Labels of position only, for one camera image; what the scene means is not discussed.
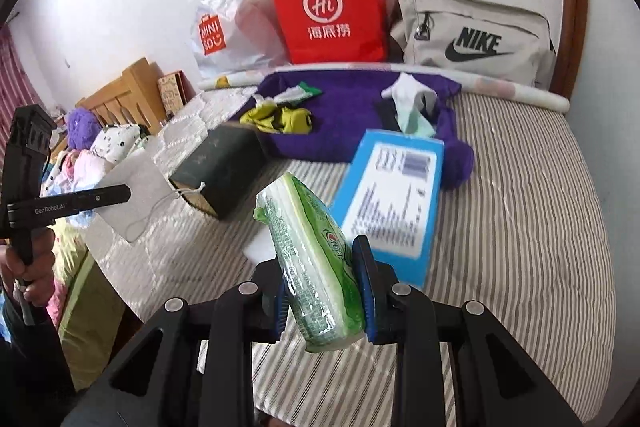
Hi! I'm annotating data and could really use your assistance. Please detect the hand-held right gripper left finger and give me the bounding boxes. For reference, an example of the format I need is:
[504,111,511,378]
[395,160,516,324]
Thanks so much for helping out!
[80,259,291,427]

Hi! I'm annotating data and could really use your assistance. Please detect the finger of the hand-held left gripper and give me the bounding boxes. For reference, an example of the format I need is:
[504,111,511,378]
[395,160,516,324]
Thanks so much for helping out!
[70,185,132,209]

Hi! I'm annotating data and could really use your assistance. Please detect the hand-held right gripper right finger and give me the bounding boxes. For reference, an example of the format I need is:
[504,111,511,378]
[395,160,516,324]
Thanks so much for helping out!
[351,234,583,427]

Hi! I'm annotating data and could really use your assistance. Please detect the large green tissue pack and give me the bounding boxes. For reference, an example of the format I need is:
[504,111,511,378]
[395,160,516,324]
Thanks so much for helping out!
[254,172,368,354]

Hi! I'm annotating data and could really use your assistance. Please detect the blue tissue pack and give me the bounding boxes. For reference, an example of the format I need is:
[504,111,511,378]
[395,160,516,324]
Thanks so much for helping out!
[327,128,446,289]

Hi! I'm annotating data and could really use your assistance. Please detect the mint green cloth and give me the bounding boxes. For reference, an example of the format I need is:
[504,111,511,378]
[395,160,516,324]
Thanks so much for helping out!
[397,106,437,138]

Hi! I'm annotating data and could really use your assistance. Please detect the yellow pouch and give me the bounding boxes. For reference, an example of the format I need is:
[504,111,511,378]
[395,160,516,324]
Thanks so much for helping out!
[240,99,314,136]

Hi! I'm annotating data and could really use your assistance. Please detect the white sock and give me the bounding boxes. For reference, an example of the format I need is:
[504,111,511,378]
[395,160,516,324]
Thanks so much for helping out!
[381,74,426,115]

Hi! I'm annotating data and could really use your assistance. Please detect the small green white packet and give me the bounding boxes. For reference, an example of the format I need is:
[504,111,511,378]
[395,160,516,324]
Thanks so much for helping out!
[272,82,323,106]

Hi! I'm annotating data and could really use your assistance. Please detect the person's left forearm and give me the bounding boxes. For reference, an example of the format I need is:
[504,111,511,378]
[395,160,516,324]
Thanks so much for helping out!
[0,297,81,427]

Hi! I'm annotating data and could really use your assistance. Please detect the person's left hand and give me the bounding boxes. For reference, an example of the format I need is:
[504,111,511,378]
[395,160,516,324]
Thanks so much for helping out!
[0,227,57,308]

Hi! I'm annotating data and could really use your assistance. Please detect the pink clothes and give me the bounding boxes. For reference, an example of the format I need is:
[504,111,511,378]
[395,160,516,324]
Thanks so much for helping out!
[42,151,103,228]

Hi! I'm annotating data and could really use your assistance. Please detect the white dotted pillow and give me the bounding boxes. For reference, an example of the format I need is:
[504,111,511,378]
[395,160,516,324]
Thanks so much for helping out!
[90,124,147,165]

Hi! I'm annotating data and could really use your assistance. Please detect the purple fluffy toy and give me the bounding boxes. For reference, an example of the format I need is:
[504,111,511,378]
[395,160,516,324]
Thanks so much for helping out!
[67,109,103,152]

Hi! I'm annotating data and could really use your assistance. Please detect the red striped curtain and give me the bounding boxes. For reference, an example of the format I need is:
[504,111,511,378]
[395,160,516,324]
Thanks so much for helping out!
[0,27,47,118]

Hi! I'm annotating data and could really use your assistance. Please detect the light wooden headboard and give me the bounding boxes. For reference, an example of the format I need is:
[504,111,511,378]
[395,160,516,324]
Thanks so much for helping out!
[75,57,168,135]

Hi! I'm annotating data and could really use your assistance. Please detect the dark green box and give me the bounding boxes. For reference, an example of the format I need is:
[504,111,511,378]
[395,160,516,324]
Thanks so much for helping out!
[169,124,271,220]

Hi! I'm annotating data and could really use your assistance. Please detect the green floral quilt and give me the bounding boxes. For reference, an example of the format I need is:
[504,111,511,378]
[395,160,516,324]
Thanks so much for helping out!
[55,227,127,378]

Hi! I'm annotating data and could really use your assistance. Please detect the patterned brown box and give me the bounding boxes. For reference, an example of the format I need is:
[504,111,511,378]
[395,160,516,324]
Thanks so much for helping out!
[157,72,193,112]

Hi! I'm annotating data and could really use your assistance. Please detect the purple towel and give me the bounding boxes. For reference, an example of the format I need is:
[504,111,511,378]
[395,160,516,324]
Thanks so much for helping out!
[242,69,476,190]

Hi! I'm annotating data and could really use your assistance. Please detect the rolled floral mat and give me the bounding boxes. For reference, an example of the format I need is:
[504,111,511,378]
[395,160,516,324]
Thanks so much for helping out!
[197,62,571,114]

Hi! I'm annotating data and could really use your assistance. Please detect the grey waist bag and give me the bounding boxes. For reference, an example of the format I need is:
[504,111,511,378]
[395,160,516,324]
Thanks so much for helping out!
[389,0,558,88]

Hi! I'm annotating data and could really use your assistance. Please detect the white string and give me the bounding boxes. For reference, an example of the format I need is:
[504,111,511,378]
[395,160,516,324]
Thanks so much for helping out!
[122,183,208,242]

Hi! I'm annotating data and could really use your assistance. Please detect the brown wooden bed frame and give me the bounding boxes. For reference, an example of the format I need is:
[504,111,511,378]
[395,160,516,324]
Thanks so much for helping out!
[550,0,591,100]

